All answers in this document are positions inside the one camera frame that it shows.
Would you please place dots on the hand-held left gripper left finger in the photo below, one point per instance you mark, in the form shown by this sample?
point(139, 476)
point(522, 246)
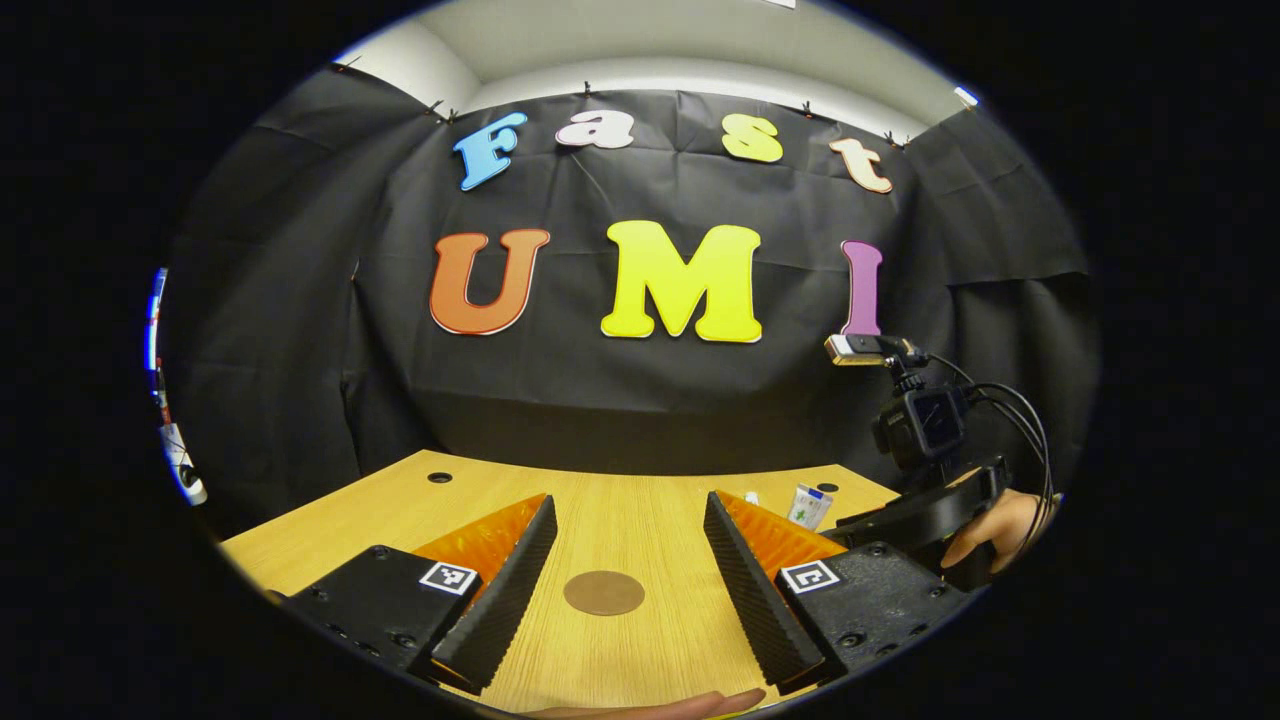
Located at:
point(505, 600)

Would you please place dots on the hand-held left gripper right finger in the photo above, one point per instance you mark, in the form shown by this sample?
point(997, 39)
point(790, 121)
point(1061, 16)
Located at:
point(755, 600)

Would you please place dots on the round brown coaster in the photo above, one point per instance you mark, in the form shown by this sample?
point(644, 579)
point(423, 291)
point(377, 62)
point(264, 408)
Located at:
point(604, 593)

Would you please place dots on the white toothpaste tube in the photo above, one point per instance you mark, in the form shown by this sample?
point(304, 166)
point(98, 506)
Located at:
point(808, 508)

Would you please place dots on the light wooden desktop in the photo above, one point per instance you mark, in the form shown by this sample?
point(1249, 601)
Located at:
point(620, 520)

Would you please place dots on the black backdrop cloth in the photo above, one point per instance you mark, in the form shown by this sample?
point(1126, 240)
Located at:
point(650, 400)

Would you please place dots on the blue and white panel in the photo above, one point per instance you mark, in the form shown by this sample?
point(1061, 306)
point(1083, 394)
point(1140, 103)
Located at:
point(154, 320)

